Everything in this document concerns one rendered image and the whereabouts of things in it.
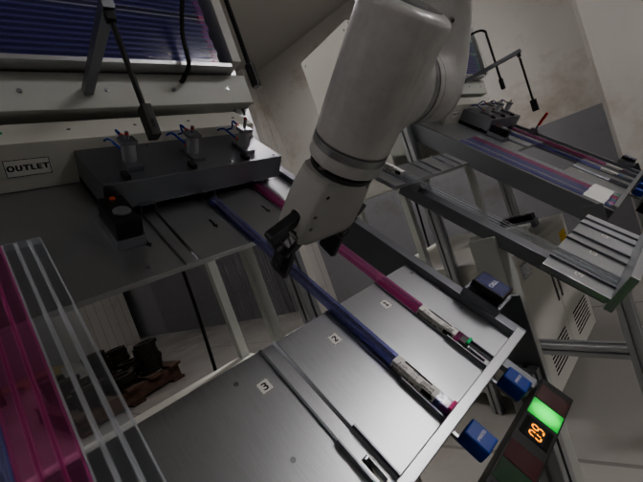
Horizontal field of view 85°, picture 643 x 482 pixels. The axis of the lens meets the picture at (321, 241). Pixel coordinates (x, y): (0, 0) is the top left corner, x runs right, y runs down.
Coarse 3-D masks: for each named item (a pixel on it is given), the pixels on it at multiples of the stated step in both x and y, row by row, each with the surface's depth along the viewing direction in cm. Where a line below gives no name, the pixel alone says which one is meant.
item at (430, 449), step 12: (516, 336) 49; (504, 348) 46; (492, 360) 44; (504, 360) 45; (492, 372) 43; (480, 384) 41; (468, 396) 39; (456, 408) 38; (468, 408) 38; (444, 420) 36; (456, 420) 37; (444, 432) 35; (432, 444) 34; (420, 456) 33; (432, 456) 33; (408, 468) 32; (420, 468) 32; (396, 480) 31; (408, 480) 31
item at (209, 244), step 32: (32, 192) 57; (64, 192) 59; (224, 192) 69; (256, 192) 71; (0, 224) 50; (32, 224) 51; (64, 224) 52; (96, 224) 54; (160, 224) 57; (192, 224) 59; (224, 224) 60; (256, 224) 62; (64, 256) 47; (96, 256) 48; (128, 256) 50; (160, 256) 51; (192, 256) 52; (96, 288) 44; (128, 288) 46
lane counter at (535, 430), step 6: (528, 420) 42; (534, 420) 42; (522, 426) 41; (528, 426) 41; (534, 426) 41; (540, 426) 42; (522, 432) 40; (528, 432) 40; (534, 432) 41; (540, 432) 41; (546, 432) 41; (534, 438) 40; (540, 438) 40; (546, 438) 40; (552, 438) 40; (540, 444) 40; (546, 444) 40; (546, 450) 39
